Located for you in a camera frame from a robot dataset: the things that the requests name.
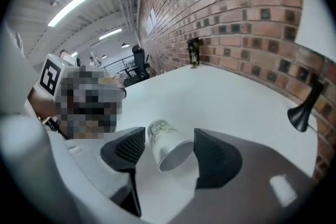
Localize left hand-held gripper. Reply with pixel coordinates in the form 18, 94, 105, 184
36, 54, 79, 102

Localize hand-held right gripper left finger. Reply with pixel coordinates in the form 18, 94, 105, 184
64, 126, 146, 218

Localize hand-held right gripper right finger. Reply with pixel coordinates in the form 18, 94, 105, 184
167, 127, 316, 224

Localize white patterned cup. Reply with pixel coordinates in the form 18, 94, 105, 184
146, 119, 195, 173

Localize person's left forearm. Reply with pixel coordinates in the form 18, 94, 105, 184
27, 86, 57, 120

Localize person's grey shirt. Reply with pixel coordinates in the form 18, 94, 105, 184
4, 22, 27, 60

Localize grey desk lamp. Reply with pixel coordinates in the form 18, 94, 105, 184
90, 50, 102, 64

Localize black metal railing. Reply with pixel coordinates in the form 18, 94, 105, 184
101, 57, 138, 78

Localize long ceiling tube light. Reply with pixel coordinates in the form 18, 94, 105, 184
47, 0, 98, 27

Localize black office chair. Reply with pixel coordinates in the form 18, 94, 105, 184
123, 44, 151, 87

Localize white paper sheets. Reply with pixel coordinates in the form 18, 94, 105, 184
145, 7, 158, 35

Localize dark patterned container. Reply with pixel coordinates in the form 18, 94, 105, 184
186, 37, 201, 70

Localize white shade black table lamp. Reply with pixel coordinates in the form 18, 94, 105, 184
287, 0, 336, 133

